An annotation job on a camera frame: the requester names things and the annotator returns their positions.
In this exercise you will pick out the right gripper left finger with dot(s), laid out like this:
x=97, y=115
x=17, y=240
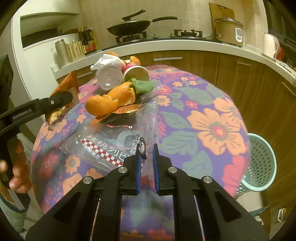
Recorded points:
x=91, y=210

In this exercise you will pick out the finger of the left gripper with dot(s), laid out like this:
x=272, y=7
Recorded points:
x=25, y=113

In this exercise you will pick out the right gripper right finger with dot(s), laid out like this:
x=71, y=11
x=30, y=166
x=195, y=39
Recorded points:
x=203, y=210

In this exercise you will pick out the orange foil wrapper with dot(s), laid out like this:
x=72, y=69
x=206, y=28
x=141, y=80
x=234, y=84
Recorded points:
x=64, y=98

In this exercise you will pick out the clear plastic snack bag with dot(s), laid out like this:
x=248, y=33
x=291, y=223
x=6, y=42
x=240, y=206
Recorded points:
x=108, y=148

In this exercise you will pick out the clear floral plastic bottle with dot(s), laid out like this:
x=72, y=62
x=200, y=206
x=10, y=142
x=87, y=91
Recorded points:
x=109, y=76

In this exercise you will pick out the white tissue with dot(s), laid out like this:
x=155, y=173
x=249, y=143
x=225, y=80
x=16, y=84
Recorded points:
x=108, y=59

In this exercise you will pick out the large orange peel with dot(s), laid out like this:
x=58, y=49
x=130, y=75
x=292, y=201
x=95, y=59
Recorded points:
x=119, y=96

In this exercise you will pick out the red white paper cup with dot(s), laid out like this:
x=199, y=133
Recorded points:
x=132, y=70

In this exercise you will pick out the green vegetable leaf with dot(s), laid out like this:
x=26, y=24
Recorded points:
x=141, y=87

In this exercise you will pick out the brown lower kitchen cabinets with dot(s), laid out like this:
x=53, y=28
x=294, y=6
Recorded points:
x=231, y=92

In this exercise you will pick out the person's left hand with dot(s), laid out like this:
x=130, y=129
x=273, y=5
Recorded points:
x=20, y=182

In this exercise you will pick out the steel thermos bottle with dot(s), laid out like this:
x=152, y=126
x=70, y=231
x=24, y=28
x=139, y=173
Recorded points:
x=62, y=53

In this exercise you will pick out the beige plastic utensil basket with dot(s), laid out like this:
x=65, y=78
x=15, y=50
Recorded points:
x=75, y=50

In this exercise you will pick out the teal plastic waste basket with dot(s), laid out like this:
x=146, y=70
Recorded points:
x=262, y=169

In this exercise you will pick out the floral tablecloth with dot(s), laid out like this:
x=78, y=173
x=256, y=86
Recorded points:
x=143, y=217

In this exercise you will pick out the dark soy sauce bottle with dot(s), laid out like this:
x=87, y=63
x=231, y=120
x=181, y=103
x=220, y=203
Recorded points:
x=87, y=39

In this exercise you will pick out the clear oreo plastic wrapper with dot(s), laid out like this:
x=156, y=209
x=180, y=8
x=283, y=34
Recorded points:
x=123, y=117

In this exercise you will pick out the black gas stove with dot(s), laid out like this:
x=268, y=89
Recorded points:
x=175, y=35

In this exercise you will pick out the black frying pan with lid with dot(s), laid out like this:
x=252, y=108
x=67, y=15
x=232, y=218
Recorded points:
x=131, y=27

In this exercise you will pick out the white electric kettle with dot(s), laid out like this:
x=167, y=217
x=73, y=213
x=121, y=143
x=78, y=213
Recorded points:
x=271, y=46

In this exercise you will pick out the brown rice cooker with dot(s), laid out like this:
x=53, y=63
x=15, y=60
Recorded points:
x=229, y=31

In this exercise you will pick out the wooden cutting board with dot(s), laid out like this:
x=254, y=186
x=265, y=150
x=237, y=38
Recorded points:
x=218, y=11

